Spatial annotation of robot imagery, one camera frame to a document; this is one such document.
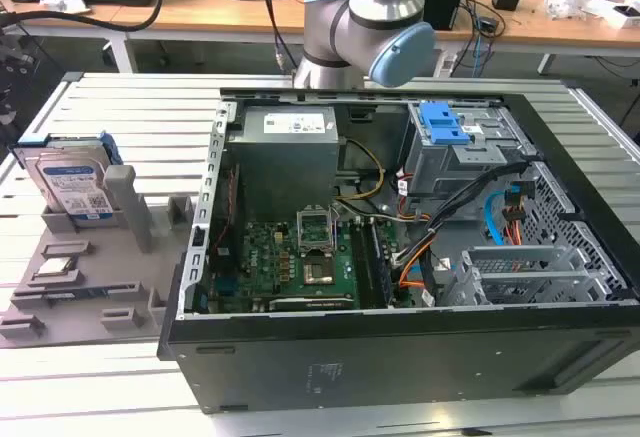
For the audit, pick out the green motherboard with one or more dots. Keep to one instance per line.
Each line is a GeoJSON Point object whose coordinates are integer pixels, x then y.
{"type": "Point", "coordinates": [270, 257]}

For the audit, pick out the clear plastic bag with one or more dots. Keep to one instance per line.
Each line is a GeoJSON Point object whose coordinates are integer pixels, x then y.
{"type": "Point", "coordinates": [565, 2]}

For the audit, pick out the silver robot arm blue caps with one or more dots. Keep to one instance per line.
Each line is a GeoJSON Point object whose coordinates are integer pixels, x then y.
{"type": "Point", "coordinates": [330, 22]}

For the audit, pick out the CPU socket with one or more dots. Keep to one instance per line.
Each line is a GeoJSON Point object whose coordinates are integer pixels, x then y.
{"type": "Point", "coordinates": [318, 272]}

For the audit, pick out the grey power supply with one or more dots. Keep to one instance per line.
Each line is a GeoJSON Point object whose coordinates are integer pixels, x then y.
{"type": "Point", "coordinates": [285, 162]}

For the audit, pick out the grey parts rack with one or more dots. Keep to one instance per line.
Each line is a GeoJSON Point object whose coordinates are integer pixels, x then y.
{"type": "Point", "coordinates": [125, 267]}

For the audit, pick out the hard disk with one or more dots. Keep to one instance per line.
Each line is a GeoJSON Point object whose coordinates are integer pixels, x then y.
{"type": "Point", "coordinates": [70, 182]}

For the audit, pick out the crumpled white paper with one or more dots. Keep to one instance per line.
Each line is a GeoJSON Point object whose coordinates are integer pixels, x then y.
{"type": "Point", "coordinates": [62, 3]}

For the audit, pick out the wooden desk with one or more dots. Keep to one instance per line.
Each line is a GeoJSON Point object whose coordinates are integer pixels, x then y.
{"type": "Point", "coordinates": [210, 12]}

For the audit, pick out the installed RAM stick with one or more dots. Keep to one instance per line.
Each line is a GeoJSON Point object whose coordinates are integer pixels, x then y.
{"type": "Point", "coordinates": [380, 267]}

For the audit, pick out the silver CPU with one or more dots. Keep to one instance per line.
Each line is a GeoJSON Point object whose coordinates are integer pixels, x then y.
{"type": "Point", "coordinates": [56, 267]}

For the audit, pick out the black graphics card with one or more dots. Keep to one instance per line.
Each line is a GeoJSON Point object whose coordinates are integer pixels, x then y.
{"type": "Point", "coordinates": [310, 304]}

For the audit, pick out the black PC case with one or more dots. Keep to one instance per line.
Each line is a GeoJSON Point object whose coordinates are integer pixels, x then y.
{"type": "Point", "coordinates": [380, 362]}

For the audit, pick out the grey disk bay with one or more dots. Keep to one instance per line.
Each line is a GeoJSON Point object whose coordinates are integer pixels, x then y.
{"type": "Point", "coordinates": [440, 167]}

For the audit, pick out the black power connector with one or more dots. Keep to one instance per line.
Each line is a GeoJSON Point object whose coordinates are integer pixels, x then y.
{"type": "Point", "coordinates": [520, 192]}

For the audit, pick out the white open box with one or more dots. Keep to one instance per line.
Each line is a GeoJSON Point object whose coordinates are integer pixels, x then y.
{"type": "Point", "coordinates": [617, 13]}

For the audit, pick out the perforated metal drive cage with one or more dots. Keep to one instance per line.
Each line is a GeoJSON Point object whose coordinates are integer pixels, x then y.
{"type": "Point", "coordinates": [520, 277]}

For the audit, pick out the blue bay latch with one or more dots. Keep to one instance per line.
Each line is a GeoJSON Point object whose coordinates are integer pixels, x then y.
{"type": "Point", "coordinates": [440, 124]}

